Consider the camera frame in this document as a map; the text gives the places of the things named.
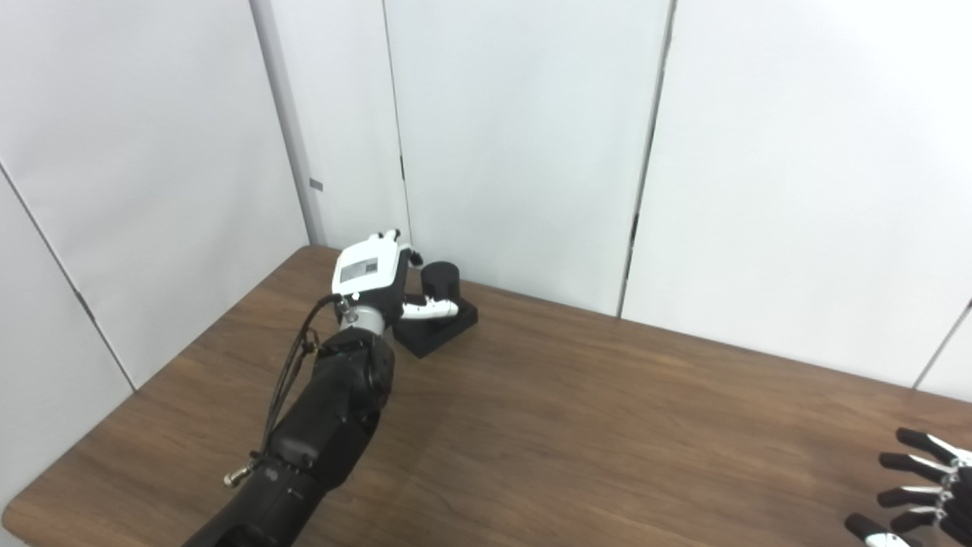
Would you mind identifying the black peg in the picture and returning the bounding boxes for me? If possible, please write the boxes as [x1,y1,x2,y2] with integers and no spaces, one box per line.
[391,261,479,359]

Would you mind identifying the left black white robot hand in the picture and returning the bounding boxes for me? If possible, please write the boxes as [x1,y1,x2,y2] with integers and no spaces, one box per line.
[332,228,460,327]

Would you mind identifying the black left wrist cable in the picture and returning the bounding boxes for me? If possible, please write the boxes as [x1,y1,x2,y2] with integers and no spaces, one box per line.
[222,295,342,487]

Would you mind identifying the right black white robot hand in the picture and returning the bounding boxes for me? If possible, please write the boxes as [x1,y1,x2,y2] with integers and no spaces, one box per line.
[844,427,972,547]

